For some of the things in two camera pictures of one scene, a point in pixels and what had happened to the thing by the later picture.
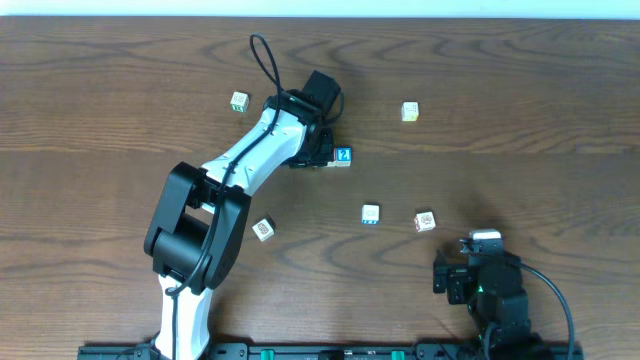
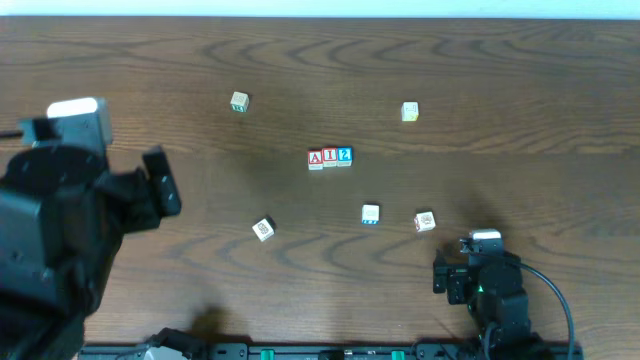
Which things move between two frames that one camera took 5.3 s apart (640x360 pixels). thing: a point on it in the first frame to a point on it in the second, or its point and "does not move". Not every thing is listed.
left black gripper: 323,151 to 163,181
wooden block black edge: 264,229 does not move
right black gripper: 451,280 does not move
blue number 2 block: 343,156 does not move
